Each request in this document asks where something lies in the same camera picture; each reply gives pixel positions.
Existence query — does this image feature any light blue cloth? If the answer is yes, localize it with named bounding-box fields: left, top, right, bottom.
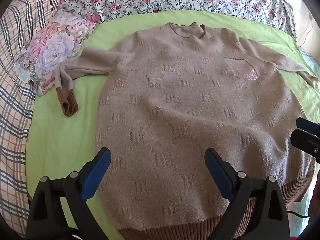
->
left=298, top=48, right=320, bottom=77

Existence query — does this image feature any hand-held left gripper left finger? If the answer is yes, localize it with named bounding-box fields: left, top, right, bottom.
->
left=26, top=147, right=112, bottom=240

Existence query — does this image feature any green bed sheet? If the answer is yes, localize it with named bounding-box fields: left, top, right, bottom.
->
left=25, top=9, right=320, bottom=238

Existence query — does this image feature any beige knitted sweater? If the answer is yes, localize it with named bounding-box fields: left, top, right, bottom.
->
left=55, top=22, right=319, bottom=240

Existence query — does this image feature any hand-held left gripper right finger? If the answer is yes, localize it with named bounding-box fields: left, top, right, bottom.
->
left=204, top=148, right=290, bottom=240

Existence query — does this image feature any black cable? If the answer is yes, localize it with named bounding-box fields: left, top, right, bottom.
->
left=287, top=211, right=311, bottom=218

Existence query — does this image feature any plaid blanket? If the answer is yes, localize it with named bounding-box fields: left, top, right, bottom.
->
left=0, top=0, right=73, bottom=238

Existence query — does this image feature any large-flower print pillow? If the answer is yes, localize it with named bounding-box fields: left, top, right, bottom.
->
left=14, top=1, right=102, bottom=97

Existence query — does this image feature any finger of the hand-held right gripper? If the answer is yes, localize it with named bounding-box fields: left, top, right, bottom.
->
left=296, top=117, right=320, bottom=133
left=291, top=128, right=320, bottom=161

